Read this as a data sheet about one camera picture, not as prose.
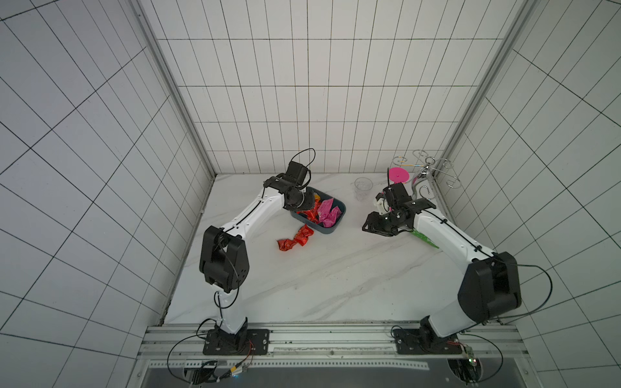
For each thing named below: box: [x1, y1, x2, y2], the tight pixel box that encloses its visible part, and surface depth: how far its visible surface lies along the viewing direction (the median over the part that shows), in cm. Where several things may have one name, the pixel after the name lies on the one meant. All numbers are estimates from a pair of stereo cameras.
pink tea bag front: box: [323, 206, 343, 228], surface depth 100 cm
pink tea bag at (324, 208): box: [316, 198, 334, 222], surface depth 102 cm
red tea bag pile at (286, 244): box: [276, 238, 298, 252], surface depth 94 cm
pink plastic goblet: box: [388, 166, 410, 185], surface depth 82 cm
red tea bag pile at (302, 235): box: [293, 223, 314, 247], surface depth 97 cm
